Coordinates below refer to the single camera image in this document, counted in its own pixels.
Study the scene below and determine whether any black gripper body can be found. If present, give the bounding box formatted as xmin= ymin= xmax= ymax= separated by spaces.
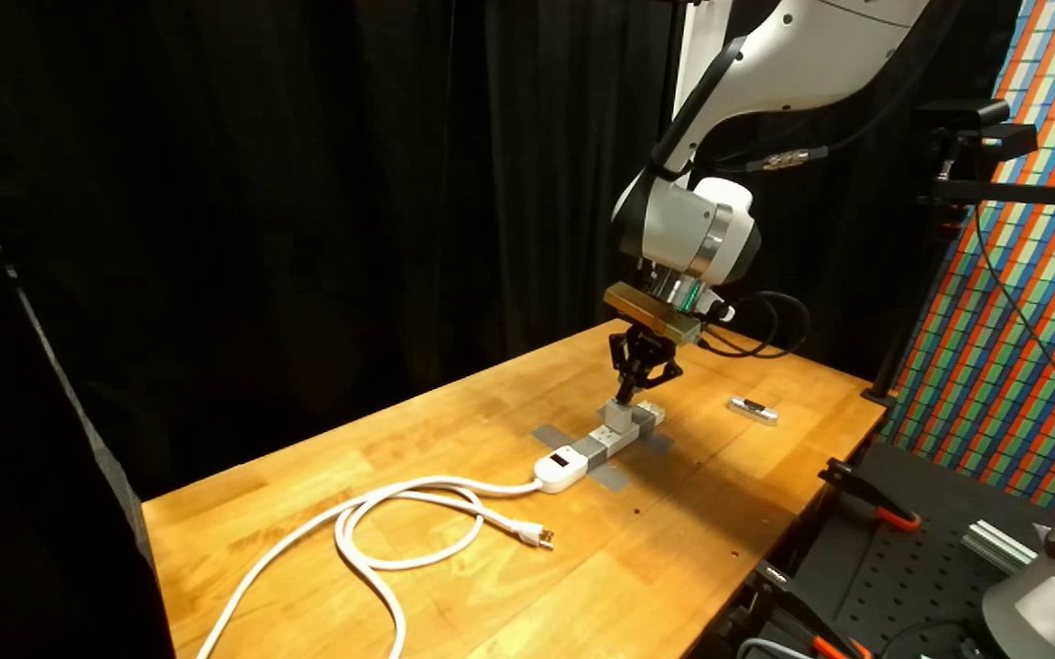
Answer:
xmin=604 ymin=319 xmax=684 ymax=386

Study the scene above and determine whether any small silver black object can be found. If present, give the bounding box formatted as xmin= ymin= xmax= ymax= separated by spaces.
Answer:
xmin=727 ymin=391 xmax=785 ymax=429

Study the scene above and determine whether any white power strip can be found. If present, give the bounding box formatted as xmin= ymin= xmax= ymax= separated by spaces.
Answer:
xmin=533 ymin=401 xmax=669 ymax=497

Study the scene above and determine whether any black perforated side table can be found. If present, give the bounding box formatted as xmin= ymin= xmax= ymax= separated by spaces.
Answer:
xmin=688 ymin=425 xmax=1055 ymax=659

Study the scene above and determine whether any colourful patterned panel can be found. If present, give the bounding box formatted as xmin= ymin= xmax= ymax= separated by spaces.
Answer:
xmin=878 ymin=0 xmax=1055 ymax=516

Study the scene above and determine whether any black curtain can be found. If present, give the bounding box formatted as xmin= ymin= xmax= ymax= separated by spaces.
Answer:
xmin=0 ymin=0 xmax=996 ymax=506

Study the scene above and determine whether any grey device housing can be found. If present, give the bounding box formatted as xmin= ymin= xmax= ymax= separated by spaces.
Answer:
xmin=974 ymin=481 xmax=1055 ymax=659

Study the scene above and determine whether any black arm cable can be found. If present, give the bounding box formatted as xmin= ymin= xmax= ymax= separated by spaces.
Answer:
xmin=607 ymin=34 xmax=820 ymax=361

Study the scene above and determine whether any white power cord with plug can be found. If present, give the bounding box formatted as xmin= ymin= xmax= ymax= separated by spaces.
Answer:
xmin=190 ymin=470 xmax=558 ymax=659

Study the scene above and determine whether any black clamp orange handle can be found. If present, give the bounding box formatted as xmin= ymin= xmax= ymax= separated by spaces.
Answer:
xmin=738 ymin=562 xmax=878 ymax=659
xmin=816 ymin=454 xmax=930 ymax=538

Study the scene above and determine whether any black camera stand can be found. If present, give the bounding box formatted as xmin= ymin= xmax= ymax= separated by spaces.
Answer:
xmin=860 ymin=92 xmax=1055 ymax=412

